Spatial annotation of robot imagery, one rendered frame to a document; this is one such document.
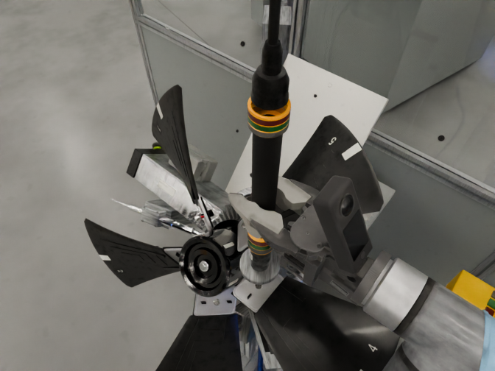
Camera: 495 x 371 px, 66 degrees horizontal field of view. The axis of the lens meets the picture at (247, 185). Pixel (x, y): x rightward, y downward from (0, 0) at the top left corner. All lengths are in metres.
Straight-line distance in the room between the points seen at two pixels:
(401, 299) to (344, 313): 0.30
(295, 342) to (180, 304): 1.35
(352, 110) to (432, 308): 0.53
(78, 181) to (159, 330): 1.12
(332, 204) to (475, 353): 0.20
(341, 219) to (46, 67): 3.40
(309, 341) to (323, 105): 0.50
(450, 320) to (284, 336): 0.35
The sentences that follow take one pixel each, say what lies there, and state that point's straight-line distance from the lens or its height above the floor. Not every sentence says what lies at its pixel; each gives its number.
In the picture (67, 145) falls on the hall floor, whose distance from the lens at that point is 2.88.
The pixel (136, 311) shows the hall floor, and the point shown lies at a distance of 2.07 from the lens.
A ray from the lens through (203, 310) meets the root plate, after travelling 0.83.
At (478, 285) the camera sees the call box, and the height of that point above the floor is 1.07.
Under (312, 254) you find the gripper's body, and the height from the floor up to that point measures 1.48.
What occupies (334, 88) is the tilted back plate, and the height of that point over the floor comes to 1.34.
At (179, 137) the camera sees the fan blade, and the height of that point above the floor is 1.35.
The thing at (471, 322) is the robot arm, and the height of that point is 1.49.
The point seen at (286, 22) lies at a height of 1.40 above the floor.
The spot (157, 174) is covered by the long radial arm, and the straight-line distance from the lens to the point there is 1.00.
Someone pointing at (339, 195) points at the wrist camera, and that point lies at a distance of 0.40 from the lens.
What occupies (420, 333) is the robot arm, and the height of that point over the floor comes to 1.48.
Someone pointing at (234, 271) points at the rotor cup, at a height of 1.23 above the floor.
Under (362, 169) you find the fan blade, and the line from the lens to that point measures 0.63.
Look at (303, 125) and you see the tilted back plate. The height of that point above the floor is 1.26.
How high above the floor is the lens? 1.89
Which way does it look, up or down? 53 degrees down
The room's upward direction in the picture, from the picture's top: straight up
